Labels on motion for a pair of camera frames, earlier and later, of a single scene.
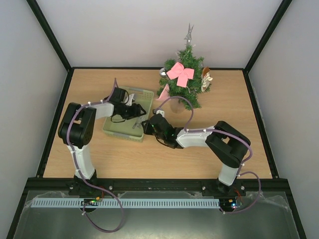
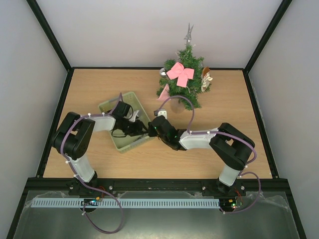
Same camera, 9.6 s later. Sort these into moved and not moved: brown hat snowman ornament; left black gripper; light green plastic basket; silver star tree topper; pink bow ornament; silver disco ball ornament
Moved: light green plastic basket; left black gripper
Not moved: brown hat snowman ornament; pink bow ornament; silver star tree topper; silver disco ball ornament
